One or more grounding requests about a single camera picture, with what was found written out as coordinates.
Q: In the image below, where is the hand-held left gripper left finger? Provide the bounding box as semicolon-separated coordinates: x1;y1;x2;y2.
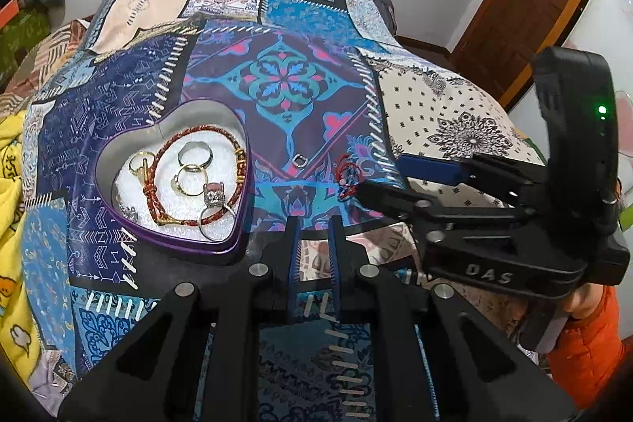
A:
58;215;302;422

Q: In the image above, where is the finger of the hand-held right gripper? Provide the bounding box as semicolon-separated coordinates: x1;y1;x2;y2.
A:
398;153;550;206
356;181;517;247

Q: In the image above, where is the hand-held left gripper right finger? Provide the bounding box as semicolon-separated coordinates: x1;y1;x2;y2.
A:
329;215;577;422

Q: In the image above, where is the red string bracelet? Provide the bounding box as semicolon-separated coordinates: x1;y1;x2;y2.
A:
336;153;362;200

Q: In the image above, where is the thin silver ring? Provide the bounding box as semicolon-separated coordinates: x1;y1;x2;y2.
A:
198;203;237;241

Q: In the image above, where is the pink gemstone ring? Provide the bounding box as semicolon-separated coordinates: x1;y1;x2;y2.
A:
203;182;237;210

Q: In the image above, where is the thin gold ring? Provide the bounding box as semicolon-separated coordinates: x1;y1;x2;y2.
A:
173;163;209;197

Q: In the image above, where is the wide silver ring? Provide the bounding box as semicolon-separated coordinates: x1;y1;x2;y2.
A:
177;141;214;168

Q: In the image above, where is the red braided bracelet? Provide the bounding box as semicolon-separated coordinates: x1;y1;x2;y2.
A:
142;125;248;227

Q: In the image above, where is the silver rhinestone ring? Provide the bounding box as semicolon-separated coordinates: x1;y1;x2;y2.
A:
116;189;139;222

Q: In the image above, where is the purple heart-shaped tin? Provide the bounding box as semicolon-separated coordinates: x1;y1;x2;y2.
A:
94;100;254;265

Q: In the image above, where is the orange-sleeved right forearm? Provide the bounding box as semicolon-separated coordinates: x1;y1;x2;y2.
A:
546;284;630;410

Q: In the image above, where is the person's right hand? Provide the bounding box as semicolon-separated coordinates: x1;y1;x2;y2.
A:
561;281;604;320

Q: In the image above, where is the dark bag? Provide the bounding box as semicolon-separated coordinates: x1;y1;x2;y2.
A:
376;0;399;35

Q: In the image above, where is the patchwork printed blanket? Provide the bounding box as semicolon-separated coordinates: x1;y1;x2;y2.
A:
22;0;550;422

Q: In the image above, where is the yellow blanket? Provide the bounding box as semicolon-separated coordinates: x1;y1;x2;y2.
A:
0;106;50;383

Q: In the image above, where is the brown striped blanket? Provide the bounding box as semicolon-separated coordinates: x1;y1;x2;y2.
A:
0;19;92;93

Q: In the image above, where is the orange box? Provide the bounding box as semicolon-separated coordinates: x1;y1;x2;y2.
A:
0;0;23;28

